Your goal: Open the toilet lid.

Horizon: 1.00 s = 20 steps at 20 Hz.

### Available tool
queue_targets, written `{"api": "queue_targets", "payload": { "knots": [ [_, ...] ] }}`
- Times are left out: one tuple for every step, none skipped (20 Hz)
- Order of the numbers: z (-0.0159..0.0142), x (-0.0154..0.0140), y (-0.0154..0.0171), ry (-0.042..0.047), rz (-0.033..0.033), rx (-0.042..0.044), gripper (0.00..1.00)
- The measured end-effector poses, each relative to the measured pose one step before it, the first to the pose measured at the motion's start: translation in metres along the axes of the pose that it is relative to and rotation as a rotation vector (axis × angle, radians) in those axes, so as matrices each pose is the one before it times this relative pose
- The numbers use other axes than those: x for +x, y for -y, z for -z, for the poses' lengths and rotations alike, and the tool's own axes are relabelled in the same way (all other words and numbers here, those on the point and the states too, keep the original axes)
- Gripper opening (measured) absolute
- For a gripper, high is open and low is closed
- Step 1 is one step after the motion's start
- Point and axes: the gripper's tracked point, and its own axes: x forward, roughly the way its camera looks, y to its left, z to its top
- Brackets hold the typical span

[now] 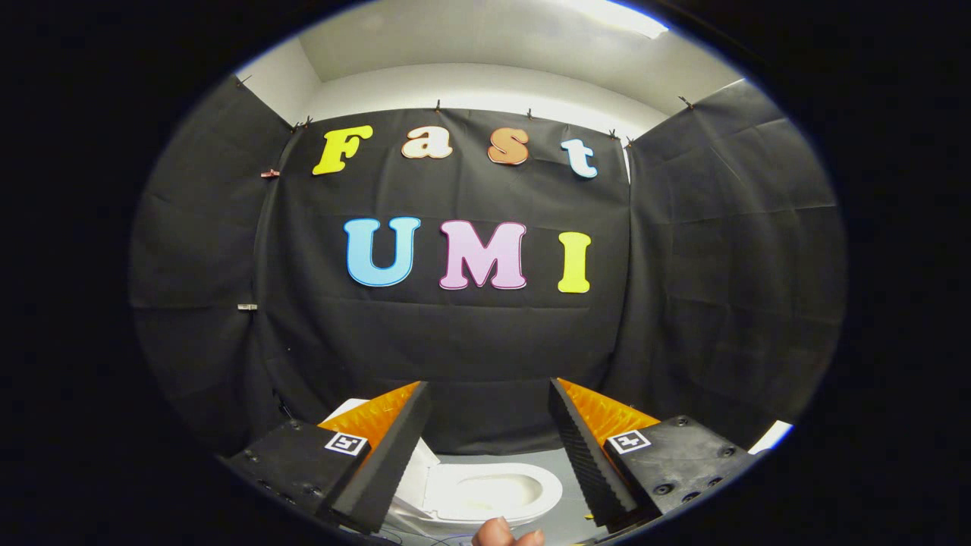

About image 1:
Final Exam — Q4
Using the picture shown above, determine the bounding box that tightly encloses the white door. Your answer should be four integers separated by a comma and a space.
749, 420, 794, 455

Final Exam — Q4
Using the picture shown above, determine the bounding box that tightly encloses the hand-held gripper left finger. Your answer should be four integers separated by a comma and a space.
228, 381, 432, 535

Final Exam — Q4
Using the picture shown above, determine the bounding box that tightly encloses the white toilet bowl with seat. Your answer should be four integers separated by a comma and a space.
410, 463, 564, 530

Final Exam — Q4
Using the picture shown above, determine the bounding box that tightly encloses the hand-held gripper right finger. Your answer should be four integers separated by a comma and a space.
548, 377, 759, 530

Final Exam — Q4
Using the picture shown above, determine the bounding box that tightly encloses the black backdrop cloth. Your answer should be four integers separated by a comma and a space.
129, 74, 847, 457

